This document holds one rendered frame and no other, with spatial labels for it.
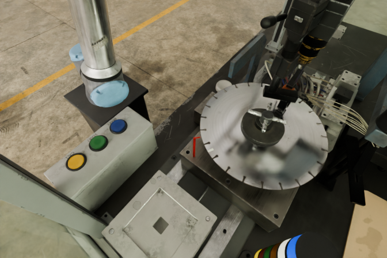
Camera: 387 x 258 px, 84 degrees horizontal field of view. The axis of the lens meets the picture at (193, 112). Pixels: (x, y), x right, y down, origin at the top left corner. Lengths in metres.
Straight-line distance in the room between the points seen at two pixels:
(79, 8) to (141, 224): 0.50
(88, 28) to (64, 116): 1.48
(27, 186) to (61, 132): 1.59
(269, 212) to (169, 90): 1.53
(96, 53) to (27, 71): 2.02
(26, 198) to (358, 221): 0.79
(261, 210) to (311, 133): 0.23
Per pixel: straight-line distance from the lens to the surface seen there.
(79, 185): 0.62
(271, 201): 0.63
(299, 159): 0.58
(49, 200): 0.41
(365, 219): 0.85
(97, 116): 0.91
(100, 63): 0.67
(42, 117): 2.13
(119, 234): 0.55
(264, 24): 0.44
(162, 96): 1.92
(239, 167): 0.53
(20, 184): 0.36
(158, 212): 0.54
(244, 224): 0.69
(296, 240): 0.30
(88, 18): 0.60
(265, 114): 0.55
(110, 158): 0.62
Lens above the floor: 1.42
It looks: 53 degrees down
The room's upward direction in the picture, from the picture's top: 1 degrees clockwise
